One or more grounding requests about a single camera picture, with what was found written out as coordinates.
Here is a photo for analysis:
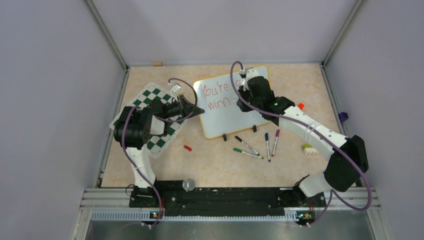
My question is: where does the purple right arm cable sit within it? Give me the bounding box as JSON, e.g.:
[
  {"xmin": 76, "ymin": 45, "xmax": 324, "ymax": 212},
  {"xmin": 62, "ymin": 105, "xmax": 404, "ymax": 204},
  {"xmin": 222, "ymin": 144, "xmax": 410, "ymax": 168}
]
[{"xmin": 230, "ymin": 60, "xmax": 373, "ymax": 229}]

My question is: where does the purple block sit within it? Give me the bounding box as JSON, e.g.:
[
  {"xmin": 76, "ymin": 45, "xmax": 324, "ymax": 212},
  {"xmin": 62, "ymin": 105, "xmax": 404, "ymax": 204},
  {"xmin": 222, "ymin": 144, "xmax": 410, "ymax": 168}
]
[{"xmin": 338, "ymin": 112, "xmax": 349, "ymax": 123}]

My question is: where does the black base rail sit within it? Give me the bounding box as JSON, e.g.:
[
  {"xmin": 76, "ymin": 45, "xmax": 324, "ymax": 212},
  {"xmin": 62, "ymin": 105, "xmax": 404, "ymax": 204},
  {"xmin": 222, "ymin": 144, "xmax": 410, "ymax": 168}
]
[{"xmin": 129, "ymin": 180, "xmax": 326, "ymax": 217}]

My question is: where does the green white toy brick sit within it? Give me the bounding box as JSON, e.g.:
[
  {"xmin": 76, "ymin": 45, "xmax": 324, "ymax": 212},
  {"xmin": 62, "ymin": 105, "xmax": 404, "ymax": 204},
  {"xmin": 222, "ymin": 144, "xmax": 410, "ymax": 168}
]
[{"xmin": 301, "ymin": 143, "xmax": 319, "ymax": 156}]

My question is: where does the blue whiteboard marker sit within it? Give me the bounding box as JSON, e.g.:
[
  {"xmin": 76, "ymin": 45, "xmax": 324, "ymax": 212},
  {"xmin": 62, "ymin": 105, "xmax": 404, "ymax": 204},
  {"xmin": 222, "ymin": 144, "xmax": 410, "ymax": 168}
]
[{"xmin": 264, "ymin": 132, "xmax": 271, "ymax": 162}]

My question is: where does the purple whiteboard marker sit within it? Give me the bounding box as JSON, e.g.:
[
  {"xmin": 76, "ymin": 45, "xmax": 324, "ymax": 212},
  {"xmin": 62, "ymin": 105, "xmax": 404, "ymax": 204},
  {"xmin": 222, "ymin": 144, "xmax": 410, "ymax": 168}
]
[{"xmin": 271, "ymin": 129, "xmax": 281, "ymax": 157}]

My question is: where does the green white chessboard mat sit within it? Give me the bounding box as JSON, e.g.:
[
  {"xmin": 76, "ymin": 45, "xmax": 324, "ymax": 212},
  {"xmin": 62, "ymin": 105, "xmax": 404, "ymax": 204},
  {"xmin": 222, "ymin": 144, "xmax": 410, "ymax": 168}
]
[{"xmin": 110, "ymin": 82, "xmax": 204, "ymax": 159}]

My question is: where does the green whiteboard marker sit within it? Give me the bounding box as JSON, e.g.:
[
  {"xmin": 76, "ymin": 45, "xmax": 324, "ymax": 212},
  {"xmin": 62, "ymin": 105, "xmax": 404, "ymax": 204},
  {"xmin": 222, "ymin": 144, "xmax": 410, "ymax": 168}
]
[{"xmin": 233, "ymin": 148, "xmax": 264, "ymax": 160}]

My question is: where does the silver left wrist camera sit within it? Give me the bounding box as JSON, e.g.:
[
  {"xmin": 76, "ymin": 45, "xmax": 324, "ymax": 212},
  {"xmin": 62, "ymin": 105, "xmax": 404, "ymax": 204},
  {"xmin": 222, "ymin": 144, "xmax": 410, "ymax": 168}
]
[{"xmin": 170, "ymin": 83, "xmax": 181, "ymax": 95}]

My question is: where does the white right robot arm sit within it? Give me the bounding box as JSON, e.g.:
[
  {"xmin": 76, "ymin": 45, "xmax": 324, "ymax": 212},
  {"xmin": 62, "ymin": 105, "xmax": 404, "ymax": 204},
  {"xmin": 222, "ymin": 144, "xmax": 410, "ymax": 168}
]
[{"xmin": 237, "ymin": 68, "xmax": 369, "ymax": 206}]

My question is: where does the small wooden block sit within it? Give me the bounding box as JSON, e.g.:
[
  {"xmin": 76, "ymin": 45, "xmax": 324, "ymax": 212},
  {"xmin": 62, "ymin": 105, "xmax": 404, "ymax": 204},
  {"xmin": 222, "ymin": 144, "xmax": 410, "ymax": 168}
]
[{"xmin": 152, "ymin": 61, "xmax": 163, "ymax": 67}]

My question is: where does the grey round knob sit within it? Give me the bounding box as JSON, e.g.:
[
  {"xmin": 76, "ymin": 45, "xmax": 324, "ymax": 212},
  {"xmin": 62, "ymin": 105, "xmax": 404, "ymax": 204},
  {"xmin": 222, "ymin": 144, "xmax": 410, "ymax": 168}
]
[{"xmin": 182, "ymin": 178, "xmax": 196, "ymax": 193}]

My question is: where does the yellow framed whiteboard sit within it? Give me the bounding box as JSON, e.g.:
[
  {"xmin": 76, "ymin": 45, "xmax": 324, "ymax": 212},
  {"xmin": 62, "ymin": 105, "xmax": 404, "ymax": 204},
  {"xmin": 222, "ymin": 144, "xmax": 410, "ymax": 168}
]
[{"xmin": 193, "ymin": 73, "xmax": 268, "ymax": 139}]

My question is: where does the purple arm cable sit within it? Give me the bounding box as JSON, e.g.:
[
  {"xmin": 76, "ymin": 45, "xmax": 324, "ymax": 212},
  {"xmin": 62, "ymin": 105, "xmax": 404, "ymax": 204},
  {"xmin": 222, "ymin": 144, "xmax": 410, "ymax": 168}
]
[
  {"xmin": 230, "ymin": 60, "xmax": 373, "ymax": 229},
  {"xmin": 119, "ymin": 78, "xmax": 199, "ymax": 229}
]

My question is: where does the red marker cap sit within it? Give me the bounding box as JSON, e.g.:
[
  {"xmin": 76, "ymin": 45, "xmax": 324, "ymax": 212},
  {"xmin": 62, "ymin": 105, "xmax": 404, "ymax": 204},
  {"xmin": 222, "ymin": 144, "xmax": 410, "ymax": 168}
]
[{"xmin": 183, "ymin": 145, "xmax": 192, "ymax": 152}]

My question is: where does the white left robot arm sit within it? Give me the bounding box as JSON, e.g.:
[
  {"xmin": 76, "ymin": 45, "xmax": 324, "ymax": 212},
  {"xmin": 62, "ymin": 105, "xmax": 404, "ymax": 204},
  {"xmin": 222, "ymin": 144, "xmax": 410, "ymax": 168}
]
[{"xmin": 113, "ymin": 95, "xmax": 205, "ymax": 207}]

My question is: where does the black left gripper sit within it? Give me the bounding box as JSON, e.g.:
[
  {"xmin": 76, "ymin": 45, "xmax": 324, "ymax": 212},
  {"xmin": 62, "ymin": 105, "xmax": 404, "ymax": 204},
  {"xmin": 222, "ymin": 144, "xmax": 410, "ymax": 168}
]
[{"xmin": 161, "ymin": 94, "xmax": 204, "ymax": 119}]

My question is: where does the black whiteboard marker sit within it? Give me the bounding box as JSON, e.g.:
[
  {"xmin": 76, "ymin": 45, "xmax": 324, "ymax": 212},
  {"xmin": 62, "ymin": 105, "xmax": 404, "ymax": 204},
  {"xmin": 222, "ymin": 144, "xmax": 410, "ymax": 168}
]
[{"xmin": 234, "ymin": 135, "xmax": 260, "ymax": 156}]

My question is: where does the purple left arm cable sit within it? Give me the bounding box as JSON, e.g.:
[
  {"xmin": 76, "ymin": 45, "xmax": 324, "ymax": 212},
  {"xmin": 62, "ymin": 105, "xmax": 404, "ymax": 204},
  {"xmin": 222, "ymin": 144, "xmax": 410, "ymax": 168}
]
[{"xmin": 119, "ymin": 78, "xmax": 199, "ymax": 229}]

